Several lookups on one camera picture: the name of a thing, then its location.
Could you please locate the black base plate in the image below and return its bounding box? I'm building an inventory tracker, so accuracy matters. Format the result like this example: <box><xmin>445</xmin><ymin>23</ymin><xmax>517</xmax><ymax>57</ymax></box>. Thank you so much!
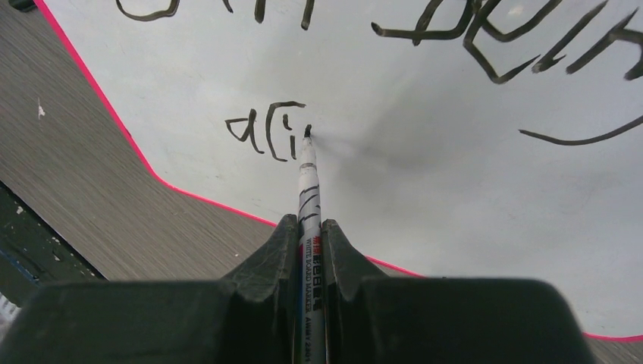
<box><xmin>1</xmin><ymin>184</ymin><xmax>105</xmax><ymax>307</ymax></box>

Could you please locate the slotted cable duct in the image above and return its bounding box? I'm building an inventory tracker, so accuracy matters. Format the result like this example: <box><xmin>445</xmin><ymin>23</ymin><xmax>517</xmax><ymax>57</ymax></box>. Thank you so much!
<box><xmin>0</xmin><ymin>294</ymin><xmax>21</xmax><ymax>325</ymax></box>

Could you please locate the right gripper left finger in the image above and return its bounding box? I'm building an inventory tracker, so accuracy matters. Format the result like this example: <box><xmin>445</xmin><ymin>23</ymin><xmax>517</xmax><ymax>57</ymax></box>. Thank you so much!
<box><xmin>1</xmin><ymin>215</ymin><xmax>298</xmax><ymax>363</ymax></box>

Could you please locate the whiteboard marker pen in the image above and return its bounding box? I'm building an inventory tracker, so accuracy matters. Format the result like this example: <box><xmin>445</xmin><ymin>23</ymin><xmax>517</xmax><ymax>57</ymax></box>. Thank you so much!
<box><xmin>293</xmin><ymin>124</ymin><xmax>326</xmax><ymax>363</ymax></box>

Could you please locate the black marker cap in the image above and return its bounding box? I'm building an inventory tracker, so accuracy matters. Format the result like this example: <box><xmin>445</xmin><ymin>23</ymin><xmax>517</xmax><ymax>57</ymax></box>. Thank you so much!
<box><xmin>8</xmin><ymin>0</ymin><xmax>37</xmax><ymax>13</ymax></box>

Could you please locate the pink framed whiteboard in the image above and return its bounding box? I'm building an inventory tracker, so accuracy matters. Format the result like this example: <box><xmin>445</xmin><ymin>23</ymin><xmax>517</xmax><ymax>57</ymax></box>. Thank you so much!
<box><xmin>38</xmin><ymin>1</ymin><xmax>642</xmax><ymax>340</ymax></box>

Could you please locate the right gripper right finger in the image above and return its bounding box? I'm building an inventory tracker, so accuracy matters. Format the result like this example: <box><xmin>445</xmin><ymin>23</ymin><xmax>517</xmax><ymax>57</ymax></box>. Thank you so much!
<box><xmin>321</xmin><ymin>219</ymin><xmax>594</xmax><ymax>363</ymax></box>

